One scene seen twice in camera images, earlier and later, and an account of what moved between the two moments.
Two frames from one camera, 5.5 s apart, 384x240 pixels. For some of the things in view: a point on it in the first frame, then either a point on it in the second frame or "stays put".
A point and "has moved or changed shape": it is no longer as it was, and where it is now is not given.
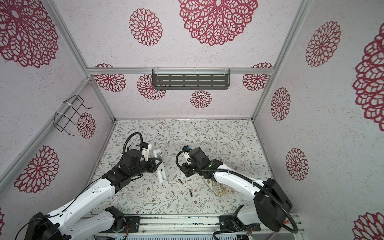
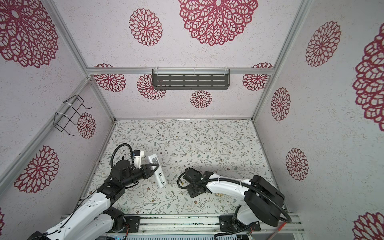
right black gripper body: (191, 169) -> (192, 190)
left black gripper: (153, 166) -> (146, 169)
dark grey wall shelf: (191, 79) stays put
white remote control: (160, 170) has moved or changed shape
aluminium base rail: (194, 224) stays put
